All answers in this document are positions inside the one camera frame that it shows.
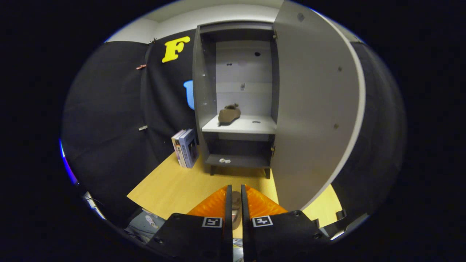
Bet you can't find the blue book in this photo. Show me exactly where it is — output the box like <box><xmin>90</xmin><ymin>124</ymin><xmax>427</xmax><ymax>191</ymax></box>
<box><xmin>178</xmin><ymin>128</ymin><xmax>199</xmax><ymax>169</ymax></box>

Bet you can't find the black backdrop cloth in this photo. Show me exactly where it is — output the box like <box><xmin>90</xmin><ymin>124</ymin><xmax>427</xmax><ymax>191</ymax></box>
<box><xmin>61</xmin><ymin>31</ymin><xmax>406</xmax><ymax>228</ymax></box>

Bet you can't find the brown fuzzy shoe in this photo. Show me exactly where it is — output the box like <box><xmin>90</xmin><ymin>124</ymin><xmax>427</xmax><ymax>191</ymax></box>
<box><xmin>232</xmin><ymin>191</ymin><xmax>242</xmax><ymax>230</ymax></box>
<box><xmin>218</xmin><ymin>103</ymin><xmax>242</xmax><ymax>126</ymax></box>

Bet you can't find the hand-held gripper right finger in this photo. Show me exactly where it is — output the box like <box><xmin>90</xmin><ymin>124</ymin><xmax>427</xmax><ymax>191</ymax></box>
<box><xmin>240</xmin><ymin>184</ymin><xmax>331</xmax><ymax>262</ymax></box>

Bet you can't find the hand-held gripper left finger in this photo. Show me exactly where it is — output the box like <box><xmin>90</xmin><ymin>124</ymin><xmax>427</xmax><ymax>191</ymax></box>
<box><xmin>146</xmin><ymin>184</ymin><xmax>233</xmax><ymax>262</ymax></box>

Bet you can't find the grey shoe cabinet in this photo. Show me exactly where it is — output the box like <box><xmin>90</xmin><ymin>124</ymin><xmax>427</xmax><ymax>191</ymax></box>
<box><xmin>192</xmin><ymin>21</ymin><xmax>279</xmax><ymax>179</ymax></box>

